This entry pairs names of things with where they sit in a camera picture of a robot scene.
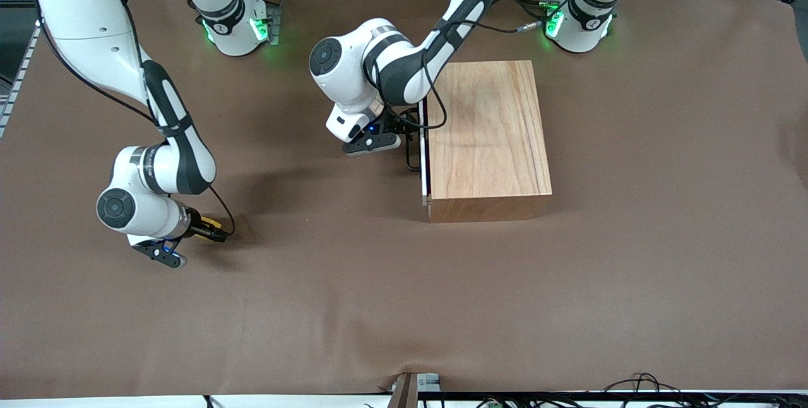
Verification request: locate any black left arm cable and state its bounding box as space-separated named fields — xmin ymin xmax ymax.
xmin=372 ymin=0 xmax=626 ymax=131

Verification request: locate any brown table cover sheet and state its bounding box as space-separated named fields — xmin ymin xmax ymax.
xmin=0 ymin=0 xmax=808 ymax=399

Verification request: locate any tangle of black cables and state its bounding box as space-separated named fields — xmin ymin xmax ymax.
xmin=603 ymin=372 xmax=808 ymax=408

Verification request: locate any wooden drawer cabinet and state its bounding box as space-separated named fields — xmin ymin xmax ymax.
xmin=428 ymin=61 xmax=554 ymax=224

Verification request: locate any metal table edge bracket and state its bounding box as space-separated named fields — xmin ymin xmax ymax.
xmin=386 ymin=371 xmax=443 ymax=408

